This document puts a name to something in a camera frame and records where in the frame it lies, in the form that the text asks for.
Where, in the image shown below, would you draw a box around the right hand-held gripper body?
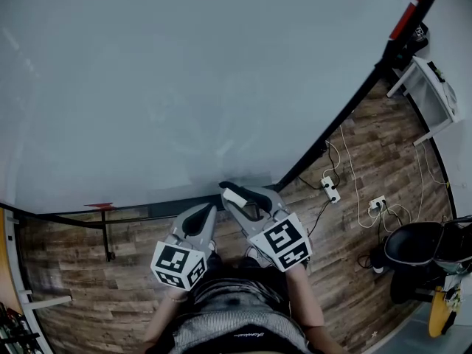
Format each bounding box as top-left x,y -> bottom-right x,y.
249,211 -> 313,274

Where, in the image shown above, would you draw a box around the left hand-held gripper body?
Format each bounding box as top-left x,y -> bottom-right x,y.
149,233 -> 218,292

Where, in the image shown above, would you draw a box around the white eraser block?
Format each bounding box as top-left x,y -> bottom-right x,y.
223,187 -> 247,209

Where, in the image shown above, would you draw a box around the person's left forearm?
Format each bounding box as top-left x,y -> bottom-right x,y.
143,288 -> 192,346

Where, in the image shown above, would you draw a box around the person's right forearm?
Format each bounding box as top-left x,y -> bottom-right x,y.
284,265 -> 326,327

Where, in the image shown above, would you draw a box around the whiteboard with black stand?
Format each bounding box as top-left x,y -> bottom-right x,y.
0,0 -> 449,263

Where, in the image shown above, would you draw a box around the person's white shoe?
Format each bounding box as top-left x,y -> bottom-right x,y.
244,245 -> 267,268

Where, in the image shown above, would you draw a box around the person's black trouser legs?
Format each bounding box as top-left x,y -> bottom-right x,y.
206,252 -> 292,298

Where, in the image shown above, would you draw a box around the long white power strip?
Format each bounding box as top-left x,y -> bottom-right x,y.
319,175 -> 342,204

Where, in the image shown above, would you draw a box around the person's black shirt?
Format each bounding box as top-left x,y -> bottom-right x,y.
208,324 -> 307,354

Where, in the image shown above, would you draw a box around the black hard-shell backpack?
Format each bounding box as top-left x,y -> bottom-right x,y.
383,215 -> 472,277

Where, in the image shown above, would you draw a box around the yellow round table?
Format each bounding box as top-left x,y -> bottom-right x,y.
389,267 -> 460,339

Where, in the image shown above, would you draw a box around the dark metal rack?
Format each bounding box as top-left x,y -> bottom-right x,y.
0,300 -> 41,354

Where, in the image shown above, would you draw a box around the black pouch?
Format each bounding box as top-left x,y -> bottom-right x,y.
440,310 -> 458,336

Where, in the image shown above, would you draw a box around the black office chair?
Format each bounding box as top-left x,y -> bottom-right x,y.
391,21 -> 431,70

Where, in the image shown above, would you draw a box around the white rounded item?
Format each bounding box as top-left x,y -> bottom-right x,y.
442,81 -> 461,114

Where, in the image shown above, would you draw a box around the black green item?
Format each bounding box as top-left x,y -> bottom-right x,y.
426,60 -> 444,83

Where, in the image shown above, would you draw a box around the red tape strip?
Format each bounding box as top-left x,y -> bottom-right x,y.
389,1 -> 420,41

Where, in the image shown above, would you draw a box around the black cable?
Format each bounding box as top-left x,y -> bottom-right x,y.
306,198 -> 336,238

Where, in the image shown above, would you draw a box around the short white cable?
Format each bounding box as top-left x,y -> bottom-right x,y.
325,140 -> 341,179

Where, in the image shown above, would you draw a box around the long white cable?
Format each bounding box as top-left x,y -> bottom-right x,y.
339,123 -> 386,230

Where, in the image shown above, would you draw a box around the yellow table with white frame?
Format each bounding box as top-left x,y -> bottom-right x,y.
0,206 -> 74,354

